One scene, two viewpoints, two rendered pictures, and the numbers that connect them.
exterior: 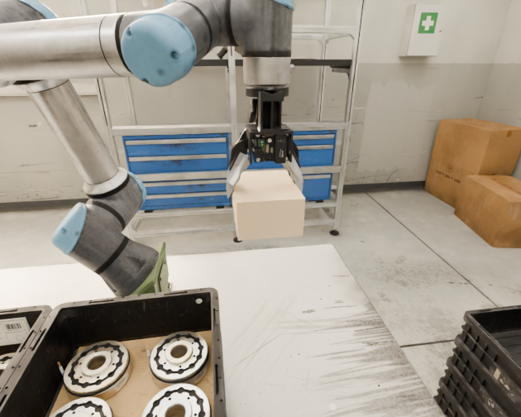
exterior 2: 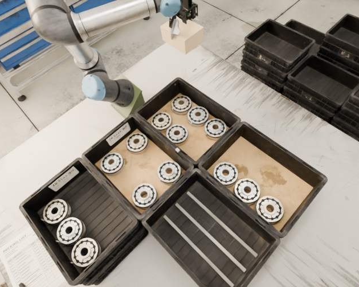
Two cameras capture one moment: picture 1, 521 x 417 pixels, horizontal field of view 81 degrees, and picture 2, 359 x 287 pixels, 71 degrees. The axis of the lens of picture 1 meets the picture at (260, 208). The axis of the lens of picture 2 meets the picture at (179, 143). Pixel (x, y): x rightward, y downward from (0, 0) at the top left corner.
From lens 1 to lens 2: 0.82 m
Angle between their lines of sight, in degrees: 39
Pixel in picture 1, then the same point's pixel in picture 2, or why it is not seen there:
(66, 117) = not seen: hidden behind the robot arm
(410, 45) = not seen: outside the picture
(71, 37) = (136, 11)
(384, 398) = (236, 83)
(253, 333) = not seen: hidden behind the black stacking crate
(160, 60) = (176, 9)
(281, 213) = (197, 36)
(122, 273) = (125, 94)
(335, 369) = (217, 83)
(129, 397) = (177, 122)
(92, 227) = (105, 82)
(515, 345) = (262, 41)
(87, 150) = (84, 46)
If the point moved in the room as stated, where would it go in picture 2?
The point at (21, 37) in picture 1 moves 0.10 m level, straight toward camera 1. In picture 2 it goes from (111, 17) to (139, 21)
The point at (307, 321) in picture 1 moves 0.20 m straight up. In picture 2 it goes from (196, 74) to (196, 47)
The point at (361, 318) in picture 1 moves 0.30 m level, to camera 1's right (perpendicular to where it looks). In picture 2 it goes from (215, 61) to (249, 40)
